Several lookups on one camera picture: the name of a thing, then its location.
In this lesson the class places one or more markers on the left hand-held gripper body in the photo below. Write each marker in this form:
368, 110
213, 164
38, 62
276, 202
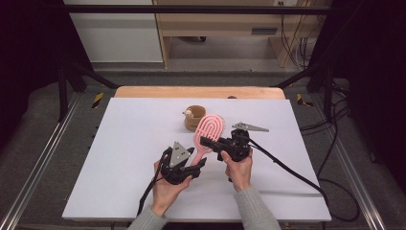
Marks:
174, 169

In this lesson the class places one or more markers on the white cabinet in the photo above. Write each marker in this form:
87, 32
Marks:
118, 38

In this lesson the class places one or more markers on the wooden table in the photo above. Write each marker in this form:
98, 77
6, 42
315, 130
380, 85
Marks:
198, 92

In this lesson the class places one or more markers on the person's right hand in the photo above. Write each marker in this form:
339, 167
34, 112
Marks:
239, 174

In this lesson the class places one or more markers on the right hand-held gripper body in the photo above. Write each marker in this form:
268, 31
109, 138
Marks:
237, 147

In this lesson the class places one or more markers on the wooden desk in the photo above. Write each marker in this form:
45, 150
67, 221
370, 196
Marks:
223, 25

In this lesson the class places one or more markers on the aluminium rail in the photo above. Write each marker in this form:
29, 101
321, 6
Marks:
351, 169
41, 159

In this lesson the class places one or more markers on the yellow black tape marker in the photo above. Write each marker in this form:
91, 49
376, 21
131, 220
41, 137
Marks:
97, 100
301, 100

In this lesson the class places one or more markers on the person's left hand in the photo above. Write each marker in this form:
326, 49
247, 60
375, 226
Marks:
166, 195

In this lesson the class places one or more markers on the black metal frame stand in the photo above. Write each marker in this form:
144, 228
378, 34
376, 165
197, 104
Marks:
63, 89
327, 86

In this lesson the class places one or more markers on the black horizontal bar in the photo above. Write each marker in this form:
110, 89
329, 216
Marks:
191, 9

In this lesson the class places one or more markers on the pink hairbrush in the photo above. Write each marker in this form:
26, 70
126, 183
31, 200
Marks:
209, 127

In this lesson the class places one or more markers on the brown cup with animal figure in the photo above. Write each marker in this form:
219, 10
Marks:
191, 123

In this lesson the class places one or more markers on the black curtain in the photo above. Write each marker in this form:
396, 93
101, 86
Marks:
373, 80
28, 57

